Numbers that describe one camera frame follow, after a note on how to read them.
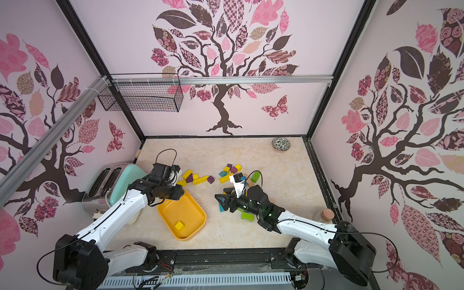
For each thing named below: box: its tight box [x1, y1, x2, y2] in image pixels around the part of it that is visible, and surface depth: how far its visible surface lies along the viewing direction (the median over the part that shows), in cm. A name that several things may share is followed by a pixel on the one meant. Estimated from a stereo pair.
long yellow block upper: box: [218, 172, 234, 184], surface depth 100 cm
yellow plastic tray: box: [157, 190, 208, 242], surface depth 85 cm
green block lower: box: [241, 212, 255, 223], surface depth 87 cm
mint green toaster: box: [82, 163, 148, 216], surface depth 80 cm
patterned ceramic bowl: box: [271, 137, 292, 153], surface depth 116 cm
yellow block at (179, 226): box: [174, 221, 185, 231], surface depth 83 cm
